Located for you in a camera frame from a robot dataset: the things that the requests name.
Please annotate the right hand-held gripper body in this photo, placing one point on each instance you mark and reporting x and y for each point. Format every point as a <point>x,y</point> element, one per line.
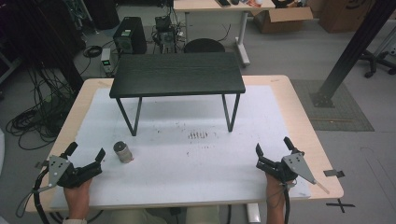
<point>292,166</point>

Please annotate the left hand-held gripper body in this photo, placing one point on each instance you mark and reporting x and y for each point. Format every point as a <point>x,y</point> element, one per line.
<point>59,169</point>

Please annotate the person's right hand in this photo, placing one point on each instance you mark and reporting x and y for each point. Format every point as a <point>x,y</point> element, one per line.
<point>275,191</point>

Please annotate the person's left hand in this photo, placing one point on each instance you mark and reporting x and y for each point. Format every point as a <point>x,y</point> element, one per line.
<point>77,196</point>

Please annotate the small metal can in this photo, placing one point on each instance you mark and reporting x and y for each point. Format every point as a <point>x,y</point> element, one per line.
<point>123,152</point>

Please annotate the black tape strip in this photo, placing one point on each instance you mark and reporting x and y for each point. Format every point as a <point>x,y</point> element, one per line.
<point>333,173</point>

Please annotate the grey floor mat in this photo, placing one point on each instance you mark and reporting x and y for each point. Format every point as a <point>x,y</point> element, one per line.
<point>339,118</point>

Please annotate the white table mat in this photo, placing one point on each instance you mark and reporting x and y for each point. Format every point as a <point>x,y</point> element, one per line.
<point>186,168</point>

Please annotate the grey power supply unit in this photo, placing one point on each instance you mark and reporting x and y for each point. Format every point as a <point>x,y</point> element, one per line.
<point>106,60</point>

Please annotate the small black table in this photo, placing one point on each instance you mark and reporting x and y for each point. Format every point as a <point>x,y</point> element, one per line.
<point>177,74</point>

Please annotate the black round stool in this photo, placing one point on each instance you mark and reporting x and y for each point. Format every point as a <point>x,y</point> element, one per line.
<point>204,46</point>

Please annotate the black office chair base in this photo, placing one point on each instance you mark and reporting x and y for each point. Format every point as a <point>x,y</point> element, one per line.
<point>376,62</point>

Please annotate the black computer tower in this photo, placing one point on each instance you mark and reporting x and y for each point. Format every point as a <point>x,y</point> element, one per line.
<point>130,35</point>

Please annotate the open cardboard box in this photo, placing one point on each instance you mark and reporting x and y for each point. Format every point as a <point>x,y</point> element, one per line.
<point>281,19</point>

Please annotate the open electronics rig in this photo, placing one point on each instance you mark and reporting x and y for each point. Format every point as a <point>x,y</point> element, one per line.
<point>165,34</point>

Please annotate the large closed cardboard box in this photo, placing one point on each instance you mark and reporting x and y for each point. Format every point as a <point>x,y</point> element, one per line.
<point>342,14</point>

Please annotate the light wooden desk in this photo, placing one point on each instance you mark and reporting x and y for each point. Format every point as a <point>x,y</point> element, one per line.
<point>218,6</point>

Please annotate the black phone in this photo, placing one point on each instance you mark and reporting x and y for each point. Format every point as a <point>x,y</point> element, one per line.
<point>223,2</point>

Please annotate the black metal post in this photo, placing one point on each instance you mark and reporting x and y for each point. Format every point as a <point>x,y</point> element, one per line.
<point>355,53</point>

